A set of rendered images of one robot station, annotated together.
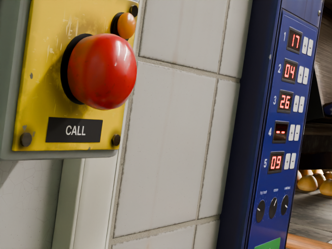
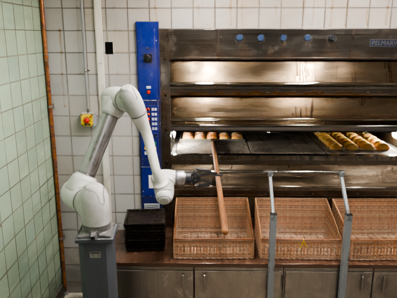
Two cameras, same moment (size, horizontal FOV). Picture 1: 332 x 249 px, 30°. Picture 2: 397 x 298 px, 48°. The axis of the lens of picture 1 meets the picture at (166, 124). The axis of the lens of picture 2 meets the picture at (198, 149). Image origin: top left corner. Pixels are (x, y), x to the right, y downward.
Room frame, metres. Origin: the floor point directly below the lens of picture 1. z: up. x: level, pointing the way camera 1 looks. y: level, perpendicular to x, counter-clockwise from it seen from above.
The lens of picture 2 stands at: (-0.53, -3.16, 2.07)
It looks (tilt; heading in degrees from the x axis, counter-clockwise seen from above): 14 degrees down; 61
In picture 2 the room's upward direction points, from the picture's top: straight up
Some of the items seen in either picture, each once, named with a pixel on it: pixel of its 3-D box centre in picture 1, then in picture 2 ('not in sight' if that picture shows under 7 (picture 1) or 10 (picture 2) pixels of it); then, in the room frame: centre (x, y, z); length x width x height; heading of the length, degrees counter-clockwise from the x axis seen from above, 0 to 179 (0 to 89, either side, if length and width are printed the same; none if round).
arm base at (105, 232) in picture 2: not in sight; (96, 228); (0.09, -0.88, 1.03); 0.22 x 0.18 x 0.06; 64
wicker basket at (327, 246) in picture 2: not in sight; (295, 226); (1.54, -0.87, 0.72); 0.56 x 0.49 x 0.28; 149
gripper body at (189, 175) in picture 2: not in sight; (192, 177); (0.75, -0.78, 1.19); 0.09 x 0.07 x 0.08; 151
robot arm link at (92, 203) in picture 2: not in sight; (94, 203); (0.10, -0.85, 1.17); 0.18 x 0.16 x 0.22; 103
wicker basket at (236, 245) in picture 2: not in sight; (212, 226); (1.03, -0.58, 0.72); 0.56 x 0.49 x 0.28; 151
